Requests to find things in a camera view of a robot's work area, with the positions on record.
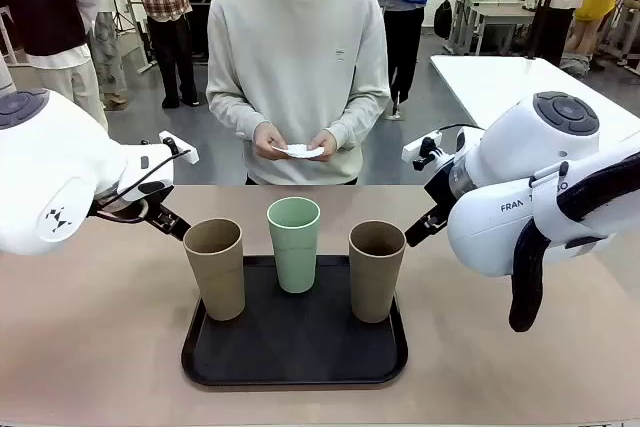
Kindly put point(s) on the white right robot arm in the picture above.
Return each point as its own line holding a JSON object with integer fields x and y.
{"x": 500, "y": 227}

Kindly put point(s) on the tall brown cup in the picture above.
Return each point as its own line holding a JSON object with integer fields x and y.
{"x": 220, "y": 277}
{"x": 372, "y": 282}

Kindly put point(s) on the person's left forearm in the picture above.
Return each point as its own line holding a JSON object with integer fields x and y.
{"x": 357, "y": 122}

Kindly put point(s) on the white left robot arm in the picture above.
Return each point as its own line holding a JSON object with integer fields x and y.
{"x": 50, "y": 172}

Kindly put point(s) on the white table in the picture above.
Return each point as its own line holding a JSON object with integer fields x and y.
{"x": 480, "y": 82}

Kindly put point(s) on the small black bag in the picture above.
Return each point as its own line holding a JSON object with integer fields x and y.
{"x": 443, "y": 19}

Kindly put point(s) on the person's right forearm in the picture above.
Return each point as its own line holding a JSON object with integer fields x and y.
{"x": 235, "y": 119}

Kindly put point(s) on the person's right hand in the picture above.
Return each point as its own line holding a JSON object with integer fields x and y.
{"x": 269, "y": 142}

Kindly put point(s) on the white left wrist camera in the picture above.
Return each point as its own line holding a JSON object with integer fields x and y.
{"x": 177, "y": 148}

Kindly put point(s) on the person in grey sweatshirt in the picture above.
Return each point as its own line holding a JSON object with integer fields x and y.
{"x": 295, "y": 47}

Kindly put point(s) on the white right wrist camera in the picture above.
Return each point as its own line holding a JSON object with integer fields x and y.
{"x": 417, "y": 147}

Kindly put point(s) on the person in patterned trousers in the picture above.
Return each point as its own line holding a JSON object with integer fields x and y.
{"x": 107, "y": 57}

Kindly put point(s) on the black plastic tray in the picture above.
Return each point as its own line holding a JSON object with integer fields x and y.
{"x": 300, "y": 347}

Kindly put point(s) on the person's left hand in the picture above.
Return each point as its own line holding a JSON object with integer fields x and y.
{"x": 325, "y": 147}

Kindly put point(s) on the grey background desk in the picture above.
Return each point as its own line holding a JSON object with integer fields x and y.
{"x": 495, "y": 12}

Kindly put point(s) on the tall pale green cup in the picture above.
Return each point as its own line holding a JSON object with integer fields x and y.
{"x": 295, "y": 257}

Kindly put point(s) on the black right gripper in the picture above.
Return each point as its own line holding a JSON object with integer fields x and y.
{"x": 440, "y": 187}

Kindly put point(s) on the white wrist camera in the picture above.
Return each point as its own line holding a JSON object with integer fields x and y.
{"x": 177, "y": 148}
{"x": 417, "y": 147}

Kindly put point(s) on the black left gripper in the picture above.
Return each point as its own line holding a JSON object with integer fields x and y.
{"x": 127, "y": 209}

